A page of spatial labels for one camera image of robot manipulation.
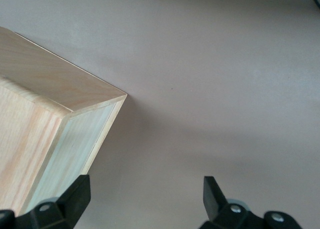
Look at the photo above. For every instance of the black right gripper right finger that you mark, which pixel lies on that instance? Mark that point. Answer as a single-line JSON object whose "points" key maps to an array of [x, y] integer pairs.
{"points": [[215, 204]]}

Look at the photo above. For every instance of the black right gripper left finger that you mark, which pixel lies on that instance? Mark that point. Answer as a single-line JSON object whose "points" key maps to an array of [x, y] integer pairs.
{"points": [[70, 204]]}

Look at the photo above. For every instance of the wooden drawer cabinet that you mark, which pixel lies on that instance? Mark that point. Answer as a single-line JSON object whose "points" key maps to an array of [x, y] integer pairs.
{"points": [[37, 139]]}

